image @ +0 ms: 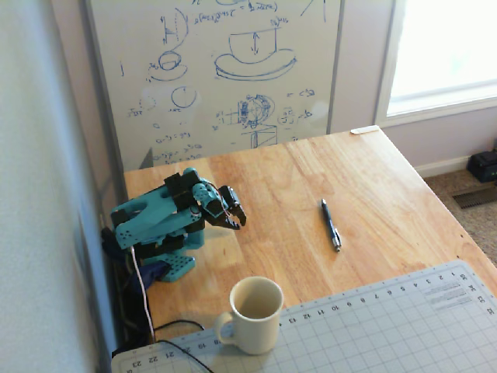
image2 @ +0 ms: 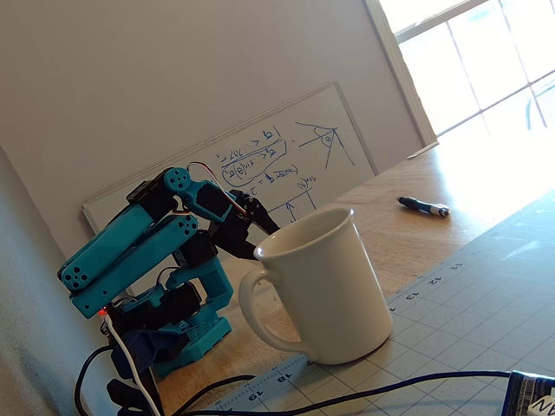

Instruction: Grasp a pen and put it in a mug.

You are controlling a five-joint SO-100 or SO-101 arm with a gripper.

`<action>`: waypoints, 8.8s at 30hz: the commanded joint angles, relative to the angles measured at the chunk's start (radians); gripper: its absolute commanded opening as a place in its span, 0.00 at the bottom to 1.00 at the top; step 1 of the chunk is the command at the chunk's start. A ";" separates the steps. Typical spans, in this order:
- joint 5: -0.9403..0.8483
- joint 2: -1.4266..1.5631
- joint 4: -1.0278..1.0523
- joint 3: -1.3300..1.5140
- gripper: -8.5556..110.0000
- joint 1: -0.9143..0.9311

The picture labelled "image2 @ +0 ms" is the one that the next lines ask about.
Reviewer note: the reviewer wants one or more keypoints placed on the bright window white frame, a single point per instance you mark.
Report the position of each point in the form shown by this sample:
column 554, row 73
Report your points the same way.
column 477, row 65

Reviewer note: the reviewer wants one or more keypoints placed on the blue table clamp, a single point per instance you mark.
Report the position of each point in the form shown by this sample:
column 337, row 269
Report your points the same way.
column 139, row 346

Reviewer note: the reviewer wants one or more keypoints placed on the cream ceramic mug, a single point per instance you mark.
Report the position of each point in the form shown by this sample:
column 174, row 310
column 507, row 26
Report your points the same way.
column 329, row 294

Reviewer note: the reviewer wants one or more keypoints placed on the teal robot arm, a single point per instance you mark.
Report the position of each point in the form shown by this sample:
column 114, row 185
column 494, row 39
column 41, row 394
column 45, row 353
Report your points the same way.
column 130, row 242

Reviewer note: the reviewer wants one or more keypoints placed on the dark printed package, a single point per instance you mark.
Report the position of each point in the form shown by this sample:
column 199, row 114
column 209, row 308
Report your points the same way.
column 533, row 390

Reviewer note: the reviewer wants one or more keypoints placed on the whiteboard with blue drawings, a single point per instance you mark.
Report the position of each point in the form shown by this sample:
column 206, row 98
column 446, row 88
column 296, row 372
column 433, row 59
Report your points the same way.
column 260, row 143

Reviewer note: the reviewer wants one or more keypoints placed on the black pen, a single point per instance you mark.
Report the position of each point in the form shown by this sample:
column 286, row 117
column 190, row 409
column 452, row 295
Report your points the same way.
column 416, row 203

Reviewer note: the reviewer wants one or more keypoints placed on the teal gripper black motor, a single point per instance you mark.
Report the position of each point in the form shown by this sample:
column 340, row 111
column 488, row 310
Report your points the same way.
column 238, row 225

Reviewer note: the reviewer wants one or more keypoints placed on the grey gridded cutting mat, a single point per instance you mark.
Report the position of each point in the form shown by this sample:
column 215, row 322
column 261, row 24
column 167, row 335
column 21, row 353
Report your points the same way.
column 455, row 329

